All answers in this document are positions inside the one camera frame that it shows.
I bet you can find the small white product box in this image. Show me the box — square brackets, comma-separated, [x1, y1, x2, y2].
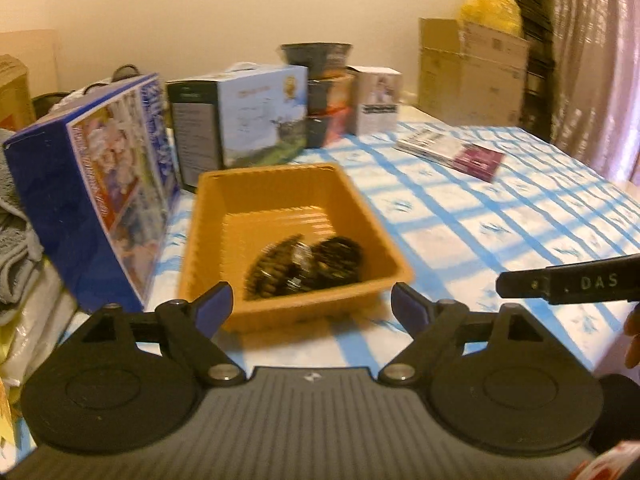
[346, 65, 403, 136]

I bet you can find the white and maroon book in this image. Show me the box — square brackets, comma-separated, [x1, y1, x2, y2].
[396, 128, 506, 183]

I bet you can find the grey cloth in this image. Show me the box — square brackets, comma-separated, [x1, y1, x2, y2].
[0, 129, 46, 323]

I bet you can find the brown cardboard box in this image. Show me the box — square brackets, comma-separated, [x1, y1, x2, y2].
[418, 17, 531, 127]

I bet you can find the orange plastic tray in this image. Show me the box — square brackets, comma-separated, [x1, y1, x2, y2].
[178, 162, 415, 333]

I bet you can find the yellow plastic bag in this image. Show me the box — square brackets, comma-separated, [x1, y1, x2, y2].
[459, 0, 523, 37]

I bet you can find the orange label noodle bowl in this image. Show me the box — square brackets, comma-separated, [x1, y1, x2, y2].
[306, 74, 353, 116]

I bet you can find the white plastic bag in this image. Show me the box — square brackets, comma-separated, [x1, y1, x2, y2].
[0, 260, 78, 386]

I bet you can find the white cow print milk box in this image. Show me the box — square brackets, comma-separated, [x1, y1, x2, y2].
[166, 62, 309, 192]

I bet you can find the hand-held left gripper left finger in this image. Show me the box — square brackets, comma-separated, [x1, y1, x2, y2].
[75, 282, 247, 387]

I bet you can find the black instant noodle bowl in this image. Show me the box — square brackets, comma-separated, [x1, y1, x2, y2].
[278, 42, 354, 81]

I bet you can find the dark bag with rope handles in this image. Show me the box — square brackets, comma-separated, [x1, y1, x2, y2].
[32, 64, 166, 121]

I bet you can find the person's right hand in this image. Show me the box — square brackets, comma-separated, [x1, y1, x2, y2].
[624, 316, 640, 370]

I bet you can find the brown bead necklace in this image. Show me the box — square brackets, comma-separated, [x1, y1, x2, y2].
[243, 232, 303, 301]

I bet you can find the blue checked tablecloth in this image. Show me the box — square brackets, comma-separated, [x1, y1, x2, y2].
[0, 122, 640, 456]

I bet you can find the blue milk carton box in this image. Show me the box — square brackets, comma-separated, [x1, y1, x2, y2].
[2, 74, 182, 315]

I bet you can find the black bangle bracelet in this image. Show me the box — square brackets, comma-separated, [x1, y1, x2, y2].
[285, 241, 321, 293]

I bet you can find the red label noodle bowl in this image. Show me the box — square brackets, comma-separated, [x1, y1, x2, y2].
[305, 107, 349, 149]

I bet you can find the stack of black crates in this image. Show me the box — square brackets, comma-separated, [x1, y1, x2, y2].
[502, 0, 556, 141]

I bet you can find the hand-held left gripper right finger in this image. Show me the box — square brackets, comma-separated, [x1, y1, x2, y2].
[377, 282, 553, 387]

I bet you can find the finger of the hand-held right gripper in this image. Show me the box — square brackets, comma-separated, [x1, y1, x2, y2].
[496, 269, 551, 302]

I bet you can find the pink curtain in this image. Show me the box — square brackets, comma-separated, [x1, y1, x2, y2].
[547, 0, 640, 186]

